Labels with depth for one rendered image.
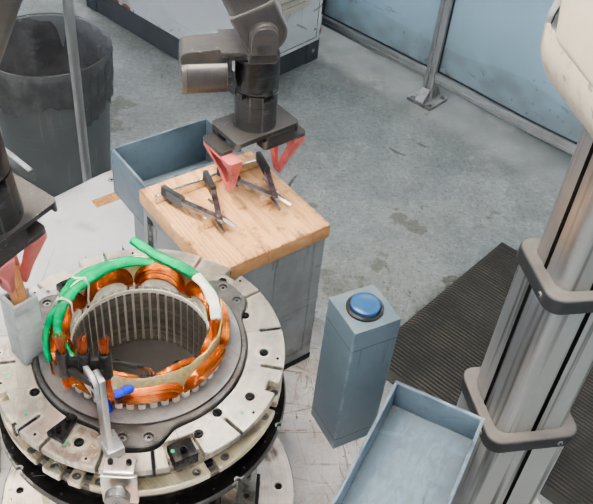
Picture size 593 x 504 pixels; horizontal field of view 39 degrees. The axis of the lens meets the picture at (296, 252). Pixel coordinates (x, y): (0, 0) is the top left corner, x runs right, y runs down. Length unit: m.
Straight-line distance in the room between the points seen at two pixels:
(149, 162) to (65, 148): 1.28
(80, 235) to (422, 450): 0.82
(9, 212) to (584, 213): 0.57
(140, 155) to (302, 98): 2.14
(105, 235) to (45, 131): 1.03
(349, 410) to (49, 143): 1.61
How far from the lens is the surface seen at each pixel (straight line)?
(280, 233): 1.13
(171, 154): 1.34
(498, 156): 3.28
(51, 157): 2.61
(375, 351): 1.11
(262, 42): 1.01
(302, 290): 1.22
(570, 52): 0.84
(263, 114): 1.09
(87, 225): 1.58
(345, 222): 2.81
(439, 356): 2.44
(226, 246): 1.10
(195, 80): 1.05
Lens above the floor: 1.81
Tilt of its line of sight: 43 degrees down
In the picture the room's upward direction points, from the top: 6 degrees clockwise
